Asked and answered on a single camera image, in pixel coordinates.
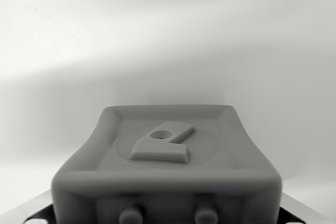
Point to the black-tipped silver gripper right finger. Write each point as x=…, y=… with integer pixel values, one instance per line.
x=296, y=214

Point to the black-tipped silver gripper left finger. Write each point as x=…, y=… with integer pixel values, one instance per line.
x=31, y=213

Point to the grey studded cube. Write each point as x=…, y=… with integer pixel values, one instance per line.
x=168, y=171

